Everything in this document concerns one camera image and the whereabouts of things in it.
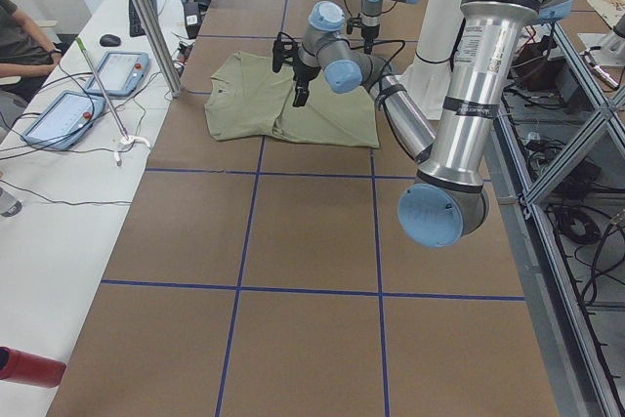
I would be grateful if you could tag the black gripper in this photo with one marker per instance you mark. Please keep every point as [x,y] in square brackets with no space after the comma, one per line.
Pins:
[305,73]
[369,35]

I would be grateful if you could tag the sage green long-sleeve shirt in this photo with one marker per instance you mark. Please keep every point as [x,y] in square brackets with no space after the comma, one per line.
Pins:
[249,99]

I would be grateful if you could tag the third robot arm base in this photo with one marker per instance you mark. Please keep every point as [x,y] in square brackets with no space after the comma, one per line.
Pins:
[602,51]

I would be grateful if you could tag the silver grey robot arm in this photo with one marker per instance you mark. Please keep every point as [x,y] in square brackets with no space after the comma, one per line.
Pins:
[324,49]
[448,200]

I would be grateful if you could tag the far blue teach pendant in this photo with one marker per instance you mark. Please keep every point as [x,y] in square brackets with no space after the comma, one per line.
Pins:
[122,72]

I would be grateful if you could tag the blue teach pendant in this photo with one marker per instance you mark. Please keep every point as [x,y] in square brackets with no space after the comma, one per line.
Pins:
[64,122]
[122,72]

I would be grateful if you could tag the grey rod with green tip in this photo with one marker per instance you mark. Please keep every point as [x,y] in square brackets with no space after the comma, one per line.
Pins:
[96,87]

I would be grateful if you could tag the black computer mouse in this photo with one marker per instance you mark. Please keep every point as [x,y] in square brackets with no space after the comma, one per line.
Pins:
[110,40]

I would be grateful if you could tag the near blue teach pendant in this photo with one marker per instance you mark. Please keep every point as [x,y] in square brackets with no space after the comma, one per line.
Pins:
[64,122]

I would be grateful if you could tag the seated person in dark shirt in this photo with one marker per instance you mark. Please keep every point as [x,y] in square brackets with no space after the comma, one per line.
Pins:
[26,51]

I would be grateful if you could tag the red metal bottle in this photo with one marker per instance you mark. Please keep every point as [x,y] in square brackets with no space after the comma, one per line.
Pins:
[30,369]

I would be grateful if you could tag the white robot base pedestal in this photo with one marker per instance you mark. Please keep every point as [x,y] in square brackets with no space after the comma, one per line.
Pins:
[428,78]

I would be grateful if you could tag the aluminium frame post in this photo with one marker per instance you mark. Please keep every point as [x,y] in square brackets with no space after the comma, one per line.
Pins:
[158,45]

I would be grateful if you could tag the aluminium side frame rail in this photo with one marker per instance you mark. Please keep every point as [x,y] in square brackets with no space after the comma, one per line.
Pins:
[556,158]

